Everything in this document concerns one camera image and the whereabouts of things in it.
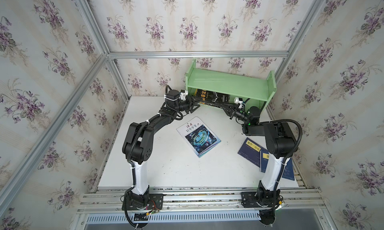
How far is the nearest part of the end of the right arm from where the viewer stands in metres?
0.84

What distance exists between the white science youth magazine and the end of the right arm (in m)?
0.20

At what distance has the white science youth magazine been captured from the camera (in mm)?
937
